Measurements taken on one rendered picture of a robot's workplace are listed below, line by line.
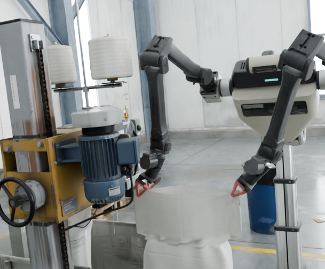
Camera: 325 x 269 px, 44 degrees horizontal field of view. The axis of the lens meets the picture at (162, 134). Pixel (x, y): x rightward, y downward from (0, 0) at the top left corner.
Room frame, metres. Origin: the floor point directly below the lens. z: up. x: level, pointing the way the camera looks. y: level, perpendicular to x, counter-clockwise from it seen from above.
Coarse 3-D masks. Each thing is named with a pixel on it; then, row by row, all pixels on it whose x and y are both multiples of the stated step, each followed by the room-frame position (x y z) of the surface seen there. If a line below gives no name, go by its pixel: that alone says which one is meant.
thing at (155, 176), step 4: (152, 168) 1.71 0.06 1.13; (156, 168) 1.71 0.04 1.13; (160, 168) 1.73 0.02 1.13; (144, 172) 1.74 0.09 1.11; (148, 172) 1.72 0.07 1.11; (152, 172) 1.71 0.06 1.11; (156, 172) 1.72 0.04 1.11; (140, 176) 1.71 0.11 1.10; (144, 176) 1.71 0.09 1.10; (148, 176) 1.72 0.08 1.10; (152, 176) 1.72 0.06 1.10; (156, 176) 1.73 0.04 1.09; (160, 176) 1.77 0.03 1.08; (148, 180) 1.69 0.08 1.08; (152, 180) 1.70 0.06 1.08
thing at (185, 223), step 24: (168, 192) 1.75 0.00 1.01; (192, 192) 1.73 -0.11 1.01; (216, 192) 1.62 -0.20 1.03; (144, 216) 1.73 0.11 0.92; (168, 216) 1.64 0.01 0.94; (192, 216) 1.60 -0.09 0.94; (216, 216) 1.62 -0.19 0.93; (240, 216) 1.59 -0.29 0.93; (168, 240) 1.65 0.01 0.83; (192, 240) 1.60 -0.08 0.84; (216, 240) 1.61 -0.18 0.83; (144, 264) 1.72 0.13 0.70; (168, 264) 1.65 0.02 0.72; (192, 264) 1.60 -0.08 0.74; (216, 264) 1.57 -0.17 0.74
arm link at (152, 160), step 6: (168, 144) 1.69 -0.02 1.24; (150, 150) 1.70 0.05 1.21; (156, 150) 1.72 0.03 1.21; (168, 150) 1.69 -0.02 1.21; (144, 156) 1.65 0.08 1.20; (150, 156) 1.64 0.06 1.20; (156, 156) 1.68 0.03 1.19; (144, 162) 1.65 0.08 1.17; (150, 162) 1.63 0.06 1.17; (156, 162) 1.67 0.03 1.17; (144, 168) 1.65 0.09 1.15
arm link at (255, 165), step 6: (258, 150) 1.55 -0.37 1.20; (252, 156) 1.48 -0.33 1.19; (258, 156) 1.49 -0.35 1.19; (264, 156) 1.53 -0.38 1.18; (276, 156) 1.50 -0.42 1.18; (246, 162) 1.49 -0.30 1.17; (252, 162) 1.47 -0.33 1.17; (258, 162) 1.46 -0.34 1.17; (264, 162) 1.50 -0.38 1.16; (276, 162) 1.52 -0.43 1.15; (246, 168) 1.48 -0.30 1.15; (252, 168) 1.47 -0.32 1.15; (258, 168) 1.45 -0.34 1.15; (264, 168) 1.50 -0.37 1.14; (252, 174) 1.46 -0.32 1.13
